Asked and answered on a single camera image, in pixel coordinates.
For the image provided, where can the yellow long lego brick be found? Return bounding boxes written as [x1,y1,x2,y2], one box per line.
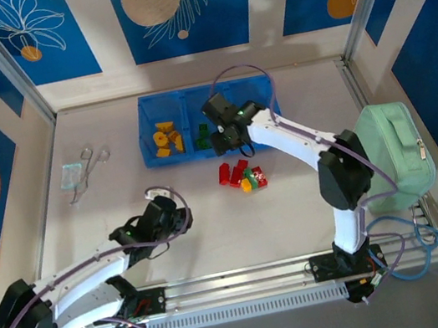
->
[154,119,177,135]

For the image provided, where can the yellow round lego piece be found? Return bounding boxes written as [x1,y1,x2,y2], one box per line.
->
[151,129,171,149]

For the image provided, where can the red tall lego brick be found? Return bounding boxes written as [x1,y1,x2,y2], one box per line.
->
[215,161,234,187]

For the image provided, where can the red sloped lego brick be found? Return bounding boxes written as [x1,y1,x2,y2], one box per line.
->
[227,166,246,187]

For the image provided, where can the green narrow lego brick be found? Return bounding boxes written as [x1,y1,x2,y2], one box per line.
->
[244,167,258,191]

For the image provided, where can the red printed lego brick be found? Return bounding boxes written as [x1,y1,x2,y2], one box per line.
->
[252,166,271,190]

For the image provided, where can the blue three-compartment plastic bin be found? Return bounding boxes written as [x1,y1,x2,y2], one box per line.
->
[131,72,289,170]

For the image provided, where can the metal scissors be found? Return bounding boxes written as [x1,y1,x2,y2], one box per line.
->
[59,142,120,208]

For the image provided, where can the clear teal gauze packet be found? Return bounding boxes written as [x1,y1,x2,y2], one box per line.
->
[58,161,87,192]

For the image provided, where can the mint green zip pouch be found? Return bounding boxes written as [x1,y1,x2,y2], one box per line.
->
[347,95,438,218]

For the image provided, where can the right gripper black strap loop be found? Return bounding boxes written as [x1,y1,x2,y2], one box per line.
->
[237,140,257,160]

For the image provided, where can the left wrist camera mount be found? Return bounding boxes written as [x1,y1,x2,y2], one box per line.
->
[145,183,176,202]

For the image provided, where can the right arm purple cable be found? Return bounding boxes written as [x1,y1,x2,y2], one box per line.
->
[205,41,418,325]

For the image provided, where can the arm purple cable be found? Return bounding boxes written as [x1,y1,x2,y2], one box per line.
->
[0,181,213,328]
[205,41,418,325]

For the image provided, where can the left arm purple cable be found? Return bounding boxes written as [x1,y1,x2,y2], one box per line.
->
[0,181,213,328]

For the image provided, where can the long aluminium mounting rail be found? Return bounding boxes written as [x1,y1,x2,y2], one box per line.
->
[108,225,438,328]

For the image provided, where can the white slotted cable duct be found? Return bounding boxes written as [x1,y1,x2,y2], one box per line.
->
[77,280,352,328]

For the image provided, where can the left aluminium table side rail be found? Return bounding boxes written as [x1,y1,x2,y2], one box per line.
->
[8,114,87,290]

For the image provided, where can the aluminium table side rail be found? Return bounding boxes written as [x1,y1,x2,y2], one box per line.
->
[8,114,87,290]
[334,43,438,253]

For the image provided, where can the right aluminium table side rail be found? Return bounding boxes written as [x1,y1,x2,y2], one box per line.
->
[334,43,438,253]

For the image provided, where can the left aluminium frame post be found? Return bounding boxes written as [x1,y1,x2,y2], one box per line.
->
[0,0,59,132]

